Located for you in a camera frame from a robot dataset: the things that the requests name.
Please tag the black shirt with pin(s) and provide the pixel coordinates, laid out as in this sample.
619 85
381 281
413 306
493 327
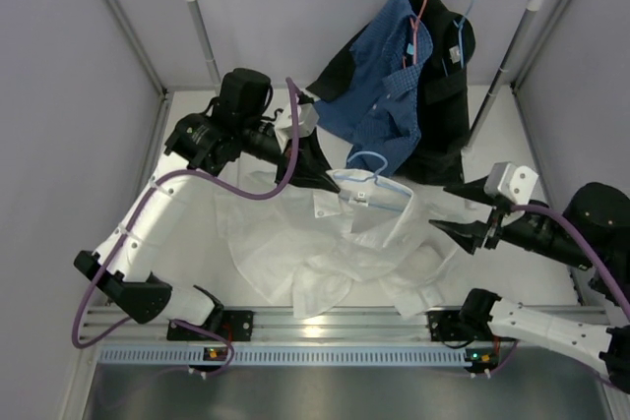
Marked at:
442 113

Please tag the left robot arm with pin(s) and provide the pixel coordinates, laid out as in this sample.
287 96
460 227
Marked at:
197 150

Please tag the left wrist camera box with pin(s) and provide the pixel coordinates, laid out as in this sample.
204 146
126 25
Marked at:
307 119

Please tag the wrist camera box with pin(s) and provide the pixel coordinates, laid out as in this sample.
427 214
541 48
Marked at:
515 183
307 119

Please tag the perforated cable duct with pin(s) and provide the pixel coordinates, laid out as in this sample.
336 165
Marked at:
319 356

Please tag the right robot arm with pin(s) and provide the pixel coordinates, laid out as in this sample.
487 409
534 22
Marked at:
591 234

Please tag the aluminium frame post right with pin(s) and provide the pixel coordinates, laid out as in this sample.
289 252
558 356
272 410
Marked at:
542 38

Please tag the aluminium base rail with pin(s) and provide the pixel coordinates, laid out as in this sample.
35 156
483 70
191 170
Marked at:
276 325

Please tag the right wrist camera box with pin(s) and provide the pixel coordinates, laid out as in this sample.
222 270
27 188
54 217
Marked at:
515 183

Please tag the white shirt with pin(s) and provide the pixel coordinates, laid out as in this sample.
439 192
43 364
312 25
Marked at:
309 248

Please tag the blue checked shirt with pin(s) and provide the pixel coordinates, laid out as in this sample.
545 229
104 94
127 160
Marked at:
366 97

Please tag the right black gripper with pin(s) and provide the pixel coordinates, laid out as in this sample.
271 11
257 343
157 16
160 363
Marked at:
471 234

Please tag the blue hanger under black shirt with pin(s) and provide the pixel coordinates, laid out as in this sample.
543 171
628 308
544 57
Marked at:
457 42

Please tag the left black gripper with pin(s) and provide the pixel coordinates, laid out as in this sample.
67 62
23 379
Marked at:
311 167

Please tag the aluminium frame post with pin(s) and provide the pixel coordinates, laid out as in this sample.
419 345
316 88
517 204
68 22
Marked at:
542 38
121 19

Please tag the pink wire hanger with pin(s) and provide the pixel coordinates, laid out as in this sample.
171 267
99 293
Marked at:
410 56

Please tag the aluminium frame post left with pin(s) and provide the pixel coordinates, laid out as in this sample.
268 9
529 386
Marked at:
121 19

